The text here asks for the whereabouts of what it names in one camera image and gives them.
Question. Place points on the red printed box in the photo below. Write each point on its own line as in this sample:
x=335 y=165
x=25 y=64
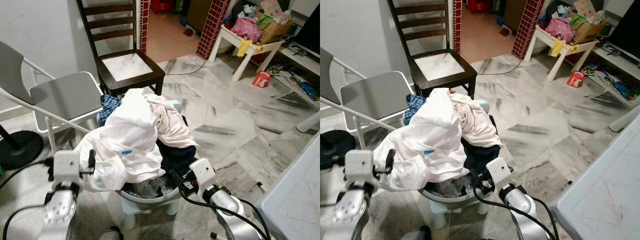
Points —
x=576 y=79
x=261 y=79

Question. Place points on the brown cardboard box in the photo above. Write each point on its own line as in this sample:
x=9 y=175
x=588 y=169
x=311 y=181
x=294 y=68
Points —
x=590 y=31
x=275 y=31

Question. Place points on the white side table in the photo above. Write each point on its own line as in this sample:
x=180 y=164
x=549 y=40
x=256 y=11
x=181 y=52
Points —
x=227 y=35
x=542 y=34

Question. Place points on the dark wooden dining chair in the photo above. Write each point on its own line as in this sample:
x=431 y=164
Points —
x=135 y=82
x=447 y=82

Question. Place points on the cream garment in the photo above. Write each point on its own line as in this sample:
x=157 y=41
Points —
x=475 y=125
x=172 y=125

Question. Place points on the colourful book pile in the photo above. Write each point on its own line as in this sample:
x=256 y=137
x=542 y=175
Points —
x=620 y=85
x=300 y=85

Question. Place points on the white garment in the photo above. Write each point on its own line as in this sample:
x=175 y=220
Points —
x=430 y=145
x=125 y=145

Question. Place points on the small light blue table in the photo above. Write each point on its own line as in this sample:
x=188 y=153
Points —
x=625 y=119
x=309 y=122

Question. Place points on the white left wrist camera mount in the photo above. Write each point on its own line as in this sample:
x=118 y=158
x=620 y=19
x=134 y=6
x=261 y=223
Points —
x=360 y=167
x=67 y=167

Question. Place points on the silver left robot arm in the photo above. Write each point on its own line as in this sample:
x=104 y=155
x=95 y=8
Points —
x=350 y=212
x=57 y=212

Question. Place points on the printed cardboard board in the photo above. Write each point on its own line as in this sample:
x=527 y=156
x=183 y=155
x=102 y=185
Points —
x=272 y=7
x=585 y=7

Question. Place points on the pink patterned bag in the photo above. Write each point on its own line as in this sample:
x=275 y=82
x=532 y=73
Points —
x=560 y=30
x=246 y=30

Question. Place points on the black standing fan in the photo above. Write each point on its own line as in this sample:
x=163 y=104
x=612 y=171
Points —
x=20 y=150
x=337 y=147

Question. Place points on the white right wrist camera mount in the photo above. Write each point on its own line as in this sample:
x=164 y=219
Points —
x=202 y=172
x=499 y=172

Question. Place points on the grey metal folding chair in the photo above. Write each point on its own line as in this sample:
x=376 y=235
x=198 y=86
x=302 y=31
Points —
x=65 y=95
x=375 y=95

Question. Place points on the dark navy garment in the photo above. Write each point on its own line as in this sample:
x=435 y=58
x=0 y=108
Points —
x=177 y=155
x=480 y=155

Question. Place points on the small yellow cloth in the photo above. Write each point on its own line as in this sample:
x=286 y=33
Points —
x=557 y=48
x=244 y=48

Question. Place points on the light blue folding table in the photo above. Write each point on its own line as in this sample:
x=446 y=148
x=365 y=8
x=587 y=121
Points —
x=600 y=190
x=295 y=200

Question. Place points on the grey laundry basket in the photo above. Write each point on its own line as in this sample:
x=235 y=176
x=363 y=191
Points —
x=150 y=195
x=450 y=194

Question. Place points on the white low tv cabinet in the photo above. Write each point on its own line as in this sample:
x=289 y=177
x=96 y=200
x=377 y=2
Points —
x=305 y=57
x=620 y=55

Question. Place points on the blue patterned garment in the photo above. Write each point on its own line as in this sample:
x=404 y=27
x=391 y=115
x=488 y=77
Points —
x=414 y=106
x=107 y=107

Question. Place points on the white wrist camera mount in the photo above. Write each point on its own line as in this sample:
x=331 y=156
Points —
x=202 y=172
x=360 y=167
x=499 y=172
x=67 y=167

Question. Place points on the red plastic stool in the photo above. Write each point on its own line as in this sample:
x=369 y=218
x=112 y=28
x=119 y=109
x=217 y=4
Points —
x=161 y=5
x=477 y=5

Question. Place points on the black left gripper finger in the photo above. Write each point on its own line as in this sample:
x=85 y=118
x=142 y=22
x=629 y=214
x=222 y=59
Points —
x=390 y=159
x=91 y=159

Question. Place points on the black television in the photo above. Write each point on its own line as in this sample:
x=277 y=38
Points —
x=627 y=25
x=311 y=32

